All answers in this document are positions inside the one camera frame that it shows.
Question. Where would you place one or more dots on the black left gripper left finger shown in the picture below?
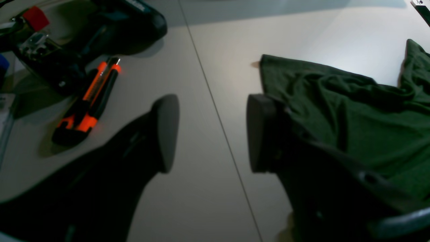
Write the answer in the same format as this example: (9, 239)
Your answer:
(94, 197)

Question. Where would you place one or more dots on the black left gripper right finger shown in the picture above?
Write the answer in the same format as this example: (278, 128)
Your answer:
(334, 197)

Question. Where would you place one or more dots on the dark green t-shirt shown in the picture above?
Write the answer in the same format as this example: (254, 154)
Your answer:
(387, 128)

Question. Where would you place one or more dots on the orange black utility knife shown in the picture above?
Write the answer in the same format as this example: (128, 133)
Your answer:
(83, 115)

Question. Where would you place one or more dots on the teal black power drill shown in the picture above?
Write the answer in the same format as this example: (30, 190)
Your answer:
(102, 27)

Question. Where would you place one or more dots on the white handheld game console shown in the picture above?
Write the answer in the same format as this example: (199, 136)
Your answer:
(423, 8)

